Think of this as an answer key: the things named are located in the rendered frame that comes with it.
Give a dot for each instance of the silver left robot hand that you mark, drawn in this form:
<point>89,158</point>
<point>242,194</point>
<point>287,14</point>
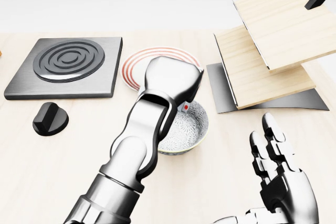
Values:
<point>170,77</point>

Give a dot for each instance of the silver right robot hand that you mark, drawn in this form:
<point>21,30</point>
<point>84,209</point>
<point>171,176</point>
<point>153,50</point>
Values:
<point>291,190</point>

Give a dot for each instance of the white cream cheese box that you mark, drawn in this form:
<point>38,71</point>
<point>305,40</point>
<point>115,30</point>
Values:
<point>185,107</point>

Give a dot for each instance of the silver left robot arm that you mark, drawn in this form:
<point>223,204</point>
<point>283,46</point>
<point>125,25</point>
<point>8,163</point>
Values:
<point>126,161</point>

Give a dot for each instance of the patterned white bowl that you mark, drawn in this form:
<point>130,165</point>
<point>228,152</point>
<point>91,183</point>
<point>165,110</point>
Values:
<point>193,129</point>

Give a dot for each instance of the white plate with red rings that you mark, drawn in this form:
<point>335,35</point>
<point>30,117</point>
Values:
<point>135,69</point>

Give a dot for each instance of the dark grey flat sheet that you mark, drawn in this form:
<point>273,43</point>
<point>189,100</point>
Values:
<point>218,87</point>

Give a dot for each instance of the large pale wooden board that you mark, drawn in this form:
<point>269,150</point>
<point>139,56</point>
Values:
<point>252,72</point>

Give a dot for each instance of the flat dark stove plate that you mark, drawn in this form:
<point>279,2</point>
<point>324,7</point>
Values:
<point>65,64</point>

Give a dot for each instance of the round black stove knob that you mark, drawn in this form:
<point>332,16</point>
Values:
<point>50,121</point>

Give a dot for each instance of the small pale wooden board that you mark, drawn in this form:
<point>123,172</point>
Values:
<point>288,24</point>

